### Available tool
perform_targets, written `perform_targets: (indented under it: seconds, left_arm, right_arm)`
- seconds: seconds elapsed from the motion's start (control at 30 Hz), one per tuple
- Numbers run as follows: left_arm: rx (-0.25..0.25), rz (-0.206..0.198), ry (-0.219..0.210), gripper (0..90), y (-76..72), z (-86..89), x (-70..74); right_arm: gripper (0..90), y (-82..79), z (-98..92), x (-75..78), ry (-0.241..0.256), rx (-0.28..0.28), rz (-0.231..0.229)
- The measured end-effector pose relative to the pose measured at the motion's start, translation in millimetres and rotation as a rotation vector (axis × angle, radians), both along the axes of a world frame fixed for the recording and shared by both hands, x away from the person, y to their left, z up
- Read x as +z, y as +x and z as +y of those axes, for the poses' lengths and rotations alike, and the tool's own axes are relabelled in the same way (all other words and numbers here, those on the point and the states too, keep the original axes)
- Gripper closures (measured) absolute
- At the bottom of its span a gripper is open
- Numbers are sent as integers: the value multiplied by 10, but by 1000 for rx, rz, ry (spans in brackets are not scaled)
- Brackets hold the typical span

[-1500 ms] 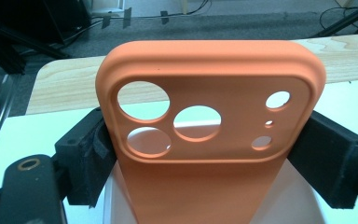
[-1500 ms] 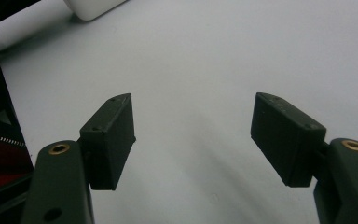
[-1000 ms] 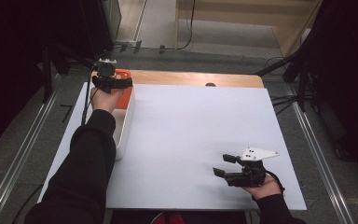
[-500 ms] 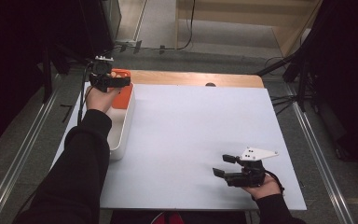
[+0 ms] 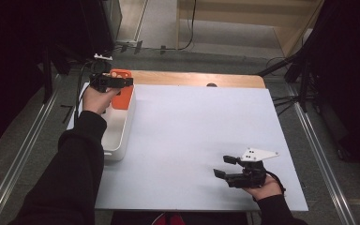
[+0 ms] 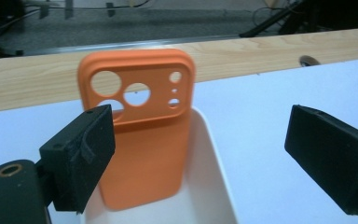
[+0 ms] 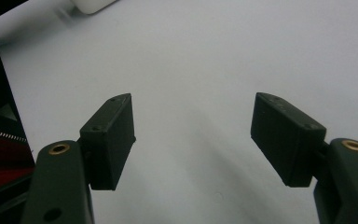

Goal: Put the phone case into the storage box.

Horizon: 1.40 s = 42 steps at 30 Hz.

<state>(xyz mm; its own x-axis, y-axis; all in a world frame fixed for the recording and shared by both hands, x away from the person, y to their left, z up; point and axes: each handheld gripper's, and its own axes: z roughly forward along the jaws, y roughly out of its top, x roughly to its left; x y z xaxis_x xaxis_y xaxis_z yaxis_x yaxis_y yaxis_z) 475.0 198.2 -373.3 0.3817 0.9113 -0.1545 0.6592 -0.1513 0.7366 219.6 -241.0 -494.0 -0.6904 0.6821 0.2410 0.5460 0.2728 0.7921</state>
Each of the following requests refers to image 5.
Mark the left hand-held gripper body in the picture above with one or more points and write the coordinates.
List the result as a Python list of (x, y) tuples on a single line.
[(100, 79)]

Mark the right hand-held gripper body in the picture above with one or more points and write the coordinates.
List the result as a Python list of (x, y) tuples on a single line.
[(251, 175)]

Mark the orange phone case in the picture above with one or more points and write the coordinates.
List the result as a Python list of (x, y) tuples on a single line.
[(123, 99)]

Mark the white plastic bin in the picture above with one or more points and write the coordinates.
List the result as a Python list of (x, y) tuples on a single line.
[(118, 134)]

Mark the person's right hand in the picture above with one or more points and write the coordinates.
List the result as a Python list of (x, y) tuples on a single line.
[(265, 190)]

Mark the person's left hand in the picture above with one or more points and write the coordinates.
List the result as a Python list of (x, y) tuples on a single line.
[(95, 100)]

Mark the white power strip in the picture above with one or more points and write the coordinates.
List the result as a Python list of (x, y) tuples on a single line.
[(126, 42)]

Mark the white board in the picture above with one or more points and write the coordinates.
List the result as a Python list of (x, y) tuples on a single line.
[(184, 140)]

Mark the black cabinet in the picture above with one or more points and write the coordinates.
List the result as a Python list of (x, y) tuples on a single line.
[(100, 28)]

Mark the black metal stand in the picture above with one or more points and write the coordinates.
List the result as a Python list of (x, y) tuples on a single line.
[(47, 81)]

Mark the wooden table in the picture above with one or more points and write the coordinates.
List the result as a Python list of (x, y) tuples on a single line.
[(184, 78)]

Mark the person's red garment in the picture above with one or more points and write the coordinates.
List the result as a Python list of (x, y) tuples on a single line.
[(172, 220)]

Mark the black curtain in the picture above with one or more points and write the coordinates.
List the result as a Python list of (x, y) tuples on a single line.
[(353, 78), (12, 62)]

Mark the black tripod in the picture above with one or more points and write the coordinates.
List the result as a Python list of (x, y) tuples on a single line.
[(303, 84)]

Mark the light wood cabinet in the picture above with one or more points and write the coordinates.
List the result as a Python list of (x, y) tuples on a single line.
[(231, 9)]

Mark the metal floor rail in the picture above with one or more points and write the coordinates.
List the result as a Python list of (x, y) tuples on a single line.
[(322, 162), (18, 156)]

